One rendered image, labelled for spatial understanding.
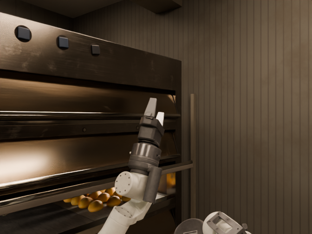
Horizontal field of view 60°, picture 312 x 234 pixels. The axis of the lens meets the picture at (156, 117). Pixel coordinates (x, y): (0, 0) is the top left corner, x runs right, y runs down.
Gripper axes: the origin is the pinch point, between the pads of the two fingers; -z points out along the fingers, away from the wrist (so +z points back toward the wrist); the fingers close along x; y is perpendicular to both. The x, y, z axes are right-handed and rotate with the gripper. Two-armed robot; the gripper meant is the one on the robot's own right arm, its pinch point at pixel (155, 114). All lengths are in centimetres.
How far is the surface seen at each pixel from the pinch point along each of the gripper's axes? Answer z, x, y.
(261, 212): 3, -227, -56
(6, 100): 2, 1, 58
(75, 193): 28.4, -23.9, 32.8
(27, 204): 36, -8, 40
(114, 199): 27, -81, 40
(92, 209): 34, -70, 47
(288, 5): -180, -142, -55
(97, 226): 41, -57, 35
